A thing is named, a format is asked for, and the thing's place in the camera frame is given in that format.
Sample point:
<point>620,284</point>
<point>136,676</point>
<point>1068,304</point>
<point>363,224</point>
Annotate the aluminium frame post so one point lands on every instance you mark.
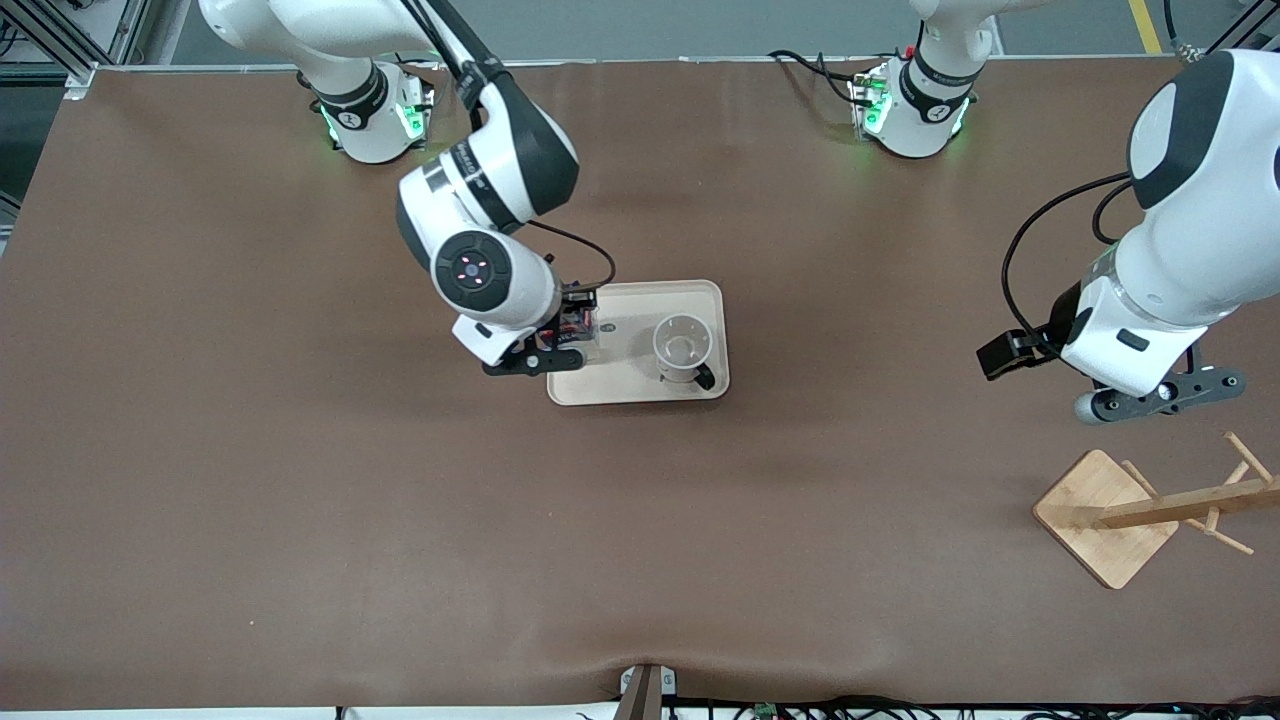
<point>80,82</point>

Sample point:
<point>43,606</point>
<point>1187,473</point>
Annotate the metal table clamp bracket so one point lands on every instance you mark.
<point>648,690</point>

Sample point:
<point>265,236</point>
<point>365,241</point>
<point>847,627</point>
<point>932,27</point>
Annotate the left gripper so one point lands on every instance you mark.
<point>1062,316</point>

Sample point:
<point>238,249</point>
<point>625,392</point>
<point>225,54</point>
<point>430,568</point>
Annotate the brown table cover mat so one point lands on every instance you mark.
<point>600,550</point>

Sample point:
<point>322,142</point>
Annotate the wooden mug tree stand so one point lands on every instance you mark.
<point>1110,540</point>

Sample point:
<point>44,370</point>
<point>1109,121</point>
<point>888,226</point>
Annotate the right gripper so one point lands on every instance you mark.
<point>574,312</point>

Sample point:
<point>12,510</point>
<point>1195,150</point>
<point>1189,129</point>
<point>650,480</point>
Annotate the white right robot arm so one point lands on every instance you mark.
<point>500,160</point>

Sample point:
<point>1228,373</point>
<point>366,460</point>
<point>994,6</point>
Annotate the cream tray with rabbit print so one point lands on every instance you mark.
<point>630,385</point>

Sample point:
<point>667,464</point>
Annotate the blue milk carton green cap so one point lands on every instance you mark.
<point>577,322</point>

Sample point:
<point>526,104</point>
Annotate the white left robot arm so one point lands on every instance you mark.
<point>1210,200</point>

